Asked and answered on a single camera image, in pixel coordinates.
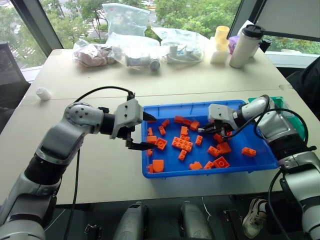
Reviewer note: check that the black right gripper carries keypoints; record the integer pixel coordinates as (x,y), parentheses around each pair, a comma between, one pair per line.
(223,127)

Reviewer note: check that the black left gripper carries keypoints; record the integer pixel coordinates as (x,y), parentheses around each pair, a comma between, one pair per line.
(129,136)

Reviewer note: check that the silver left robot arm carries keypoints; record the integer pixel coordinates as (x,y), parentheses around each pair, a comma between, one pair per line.
(57,140)

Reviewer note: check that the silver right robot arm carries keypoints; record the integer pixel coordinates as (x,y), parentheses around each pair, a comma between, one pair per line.
(280,130)

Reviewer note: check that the blue plastic bin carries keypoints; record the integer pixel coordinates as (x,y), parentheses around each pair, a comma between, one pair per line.
(237,165)

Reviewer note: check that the green plastic bin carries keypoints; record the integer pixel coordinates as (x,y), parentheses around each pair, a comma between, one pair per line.
(280,101)

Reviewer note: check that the small orange toy brick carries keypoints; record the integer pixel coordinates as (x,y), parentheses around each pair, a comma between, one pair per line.
(149,152)
(248,151)
(194,125)
(198,140)
(195,166)
(150,131)
(162,130)
(151,139)
(218,137)
(150,169)
(184,130)
(208,165)
(165,123)
(213,151)
(182,154)

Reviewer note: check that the square orange toy brick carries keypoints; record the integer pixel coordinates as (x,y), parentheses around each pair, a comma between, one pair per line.
(221,162)
(224,147)
(161,144)

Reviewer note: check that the long orange toy brick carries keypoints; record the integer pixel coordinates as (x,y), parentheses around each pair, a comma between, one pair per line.
(182,120)

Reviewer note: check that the large flat orange brick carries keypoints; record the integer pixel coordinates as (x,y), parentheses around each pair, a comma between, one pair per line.
(182,143)

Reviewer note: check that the rounded orange toy block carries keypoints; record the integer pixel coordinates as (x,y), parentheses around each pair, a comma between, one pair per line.
(158,166)

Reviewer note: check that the yellow and white cups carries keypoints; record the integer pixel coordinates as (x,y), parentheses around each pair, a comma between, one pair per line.
(218,56)

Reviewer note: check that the plastic bag with white bottle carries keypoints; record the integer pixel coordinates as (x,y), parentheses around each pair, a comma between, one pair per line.
(140,58)

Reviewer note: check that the white tumbler with black lid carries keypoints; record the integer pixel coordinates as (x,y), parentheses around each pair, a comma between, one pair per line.
(242,47)

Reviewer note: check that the purple box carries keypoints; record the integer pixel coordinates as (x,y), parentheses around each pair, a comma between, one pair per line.
(233,43)

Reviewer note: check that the dark rounded grey shape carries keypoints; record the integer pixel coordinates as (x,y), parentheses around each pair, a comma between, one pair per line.
(195,222)
(131,222)

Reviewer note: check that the plastic bag with pink cloth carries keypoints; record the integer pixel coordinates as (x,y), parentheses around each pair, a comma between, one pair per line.
(93,55)

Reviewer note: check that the pale yellow cup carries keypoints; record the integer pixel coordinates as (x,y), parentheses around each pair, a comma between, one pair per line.
(222,35)

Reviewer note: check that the black cup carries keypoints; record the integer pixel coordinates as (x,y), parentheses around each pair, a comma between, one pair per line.
(265,44)

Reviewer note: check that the white sneaker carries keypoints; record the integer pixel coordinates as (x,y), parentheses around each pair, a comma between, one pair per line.
(253,220)

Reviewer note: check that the black chair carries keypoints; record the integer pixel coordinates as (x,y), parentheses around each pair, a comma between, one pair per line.
(307,82)

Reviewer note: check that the small white cap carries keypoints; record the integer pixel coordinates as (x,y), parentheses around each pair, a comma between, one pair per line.
(44,93)

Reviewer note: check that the tall clear plastic bag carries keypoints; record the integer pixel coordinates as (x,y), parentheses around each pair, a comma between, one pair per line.
(125,22)

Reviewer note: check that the dark monitor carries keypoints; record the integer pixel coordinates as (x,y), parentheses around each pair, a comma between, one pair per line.
(11,72)

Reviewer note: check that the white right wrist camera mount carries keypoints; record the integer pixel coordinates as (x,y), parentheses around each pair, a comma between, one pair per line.
(221,112)

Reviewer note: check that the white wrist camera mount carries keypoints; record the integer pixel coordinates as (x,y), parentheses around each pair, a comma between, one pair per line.
(221,112)
(127,112)

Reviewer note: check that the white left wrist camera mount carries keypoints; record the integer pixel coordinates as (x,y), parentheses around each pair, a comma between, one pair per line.
(127,112)

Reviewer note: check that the small black bracket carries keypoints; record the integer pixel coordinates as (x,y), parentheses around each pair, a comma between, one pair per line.
(93,232)

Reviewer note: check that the grey board with black frame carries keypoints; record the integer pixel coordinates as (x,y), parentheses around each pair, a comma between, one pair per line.
(287,17)

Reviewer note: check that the dark window frame post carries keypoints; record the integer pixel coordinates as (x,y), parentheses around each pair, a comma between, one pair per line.
(37,22)

